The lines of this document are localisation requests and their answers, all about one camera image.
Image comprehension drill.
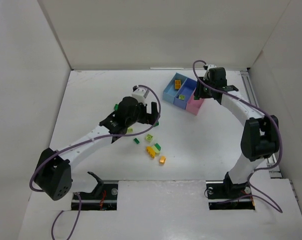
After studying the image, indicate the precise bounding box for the yellow rounded lego brick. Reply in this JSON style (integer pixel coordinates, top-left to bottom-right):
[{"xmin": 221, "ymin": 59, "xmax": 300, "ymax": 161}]
[{"xmin": 174, "ymin": 79, "xmax": 181, "ymax": 91}]

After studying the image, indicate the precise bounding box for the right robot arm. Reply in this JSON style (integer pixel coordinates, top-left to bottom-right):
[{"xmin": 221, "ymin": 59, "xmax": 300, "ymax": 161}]
[{"xmin": 194, "ymin": 67, "xmax": 279, "ymax": 199}]

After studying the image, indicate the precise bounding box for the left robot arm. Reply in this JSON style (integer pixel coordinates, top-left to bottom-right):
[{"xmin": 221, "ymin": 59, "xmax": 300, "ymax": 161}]
[{"xmin": 30, "ymin": 96, "xmax": 161, "ymax": 201}]

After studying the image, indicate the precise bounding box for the pink container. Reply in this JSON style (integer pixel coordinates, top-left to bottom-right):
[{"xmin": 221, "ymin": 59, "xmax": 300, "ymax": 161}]
[{"xmin": 185, "ymin": 96, "xmax": 204, "ymax": 116}]

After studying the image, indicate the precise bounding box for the light green small lego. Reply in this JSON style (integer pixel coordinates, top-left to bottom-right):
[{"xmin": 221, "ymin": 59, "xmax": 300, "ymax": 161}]
[{"xmin": 145, "ymin": 134, "xmax": 154, "ymax": 143}]

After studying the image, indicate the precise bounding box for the purple blue container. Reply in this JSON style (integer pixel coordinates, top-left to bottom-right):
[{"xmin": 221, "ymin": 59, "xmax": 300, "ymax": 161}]
[{"xmin": 173, "ymin": 78, "xmax": 197, "ymax": 110}]

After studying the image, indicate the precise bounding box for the green and pale lego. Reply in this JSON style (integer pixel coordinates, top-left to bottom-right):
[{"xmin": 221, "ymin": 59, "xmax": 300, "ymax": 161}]
[{"xmin": 152, "ymin": 143, "xmax": 161, "ymax": 155}]

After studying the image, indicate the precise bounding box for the yellow studded lego brick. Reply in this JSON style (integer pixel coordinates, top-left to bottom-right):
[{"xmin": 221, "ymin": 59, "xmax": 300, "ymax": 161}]
[{"xmin": 146, "ymin": 146, "xmax": 156, "ymax": 158}]

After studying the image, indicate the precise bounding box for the orange small lego brick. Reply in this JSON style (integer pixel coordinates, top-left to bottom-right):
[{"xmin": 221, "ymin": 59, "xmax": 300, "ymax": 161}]
[{"xmin": 159, "ymin": 156, "xmax": 166, "ymax": 165}]

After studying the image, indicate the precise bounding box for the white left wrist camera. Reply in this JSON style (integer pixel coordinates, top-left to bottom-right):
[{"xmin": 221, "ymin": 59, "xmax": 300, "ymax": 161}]
[{"xmin": 131, "ymin": 85, "xmax": 149, "ymax": 104}]

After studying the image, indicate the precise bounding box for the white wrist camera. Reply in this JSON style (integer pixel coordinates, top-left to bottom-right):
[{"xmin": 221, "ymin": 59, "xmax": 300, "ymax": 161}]
[
  {"xmin": 203, "ymin": 64, "xmax": 217, "ymax": 72},
  {"xmin": 131, "ymin": 85, "xmax": 149, "ymax": 104}
]

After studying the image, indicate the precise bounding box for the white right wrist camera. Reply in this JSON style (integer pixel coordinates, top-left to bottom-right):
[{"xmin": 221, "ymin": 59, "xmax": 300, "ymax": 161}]
[{"xmin": 203, "ymin": 64, "xmax": 217, "ymax": 72}]

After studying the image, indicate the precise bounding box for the aluminium rail right side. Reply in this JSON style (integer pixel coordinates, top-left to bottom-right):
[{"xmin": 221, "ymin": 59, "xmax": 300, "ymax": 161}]
[{"xmin": 240, "ymin": 70, "xmax": 283, "ymax": 179}]

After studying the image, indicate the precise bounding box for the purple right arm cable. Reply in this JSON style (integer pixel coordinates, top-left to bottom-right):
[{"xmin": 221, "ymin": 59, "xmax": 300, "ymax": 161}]
[{"xmin": 192, "ymin": 59, "xmax": 283, "ymax": 214}]

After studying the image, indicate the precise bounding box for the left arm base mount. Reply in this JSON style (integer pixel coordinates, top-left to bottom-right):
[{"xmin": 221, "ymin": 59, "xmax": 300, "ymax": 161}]
[{"xmin": 71, "ymin": 171, "xmax": 119, "ymax": 211}]

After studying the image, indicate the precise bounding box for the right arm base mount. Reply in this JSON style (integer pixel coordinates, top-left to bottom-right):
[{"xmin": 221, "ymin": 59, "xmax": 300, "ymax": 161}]
[{"xmin": 204, "ymin": 180, "xmax": 255, "ymax": 210}]

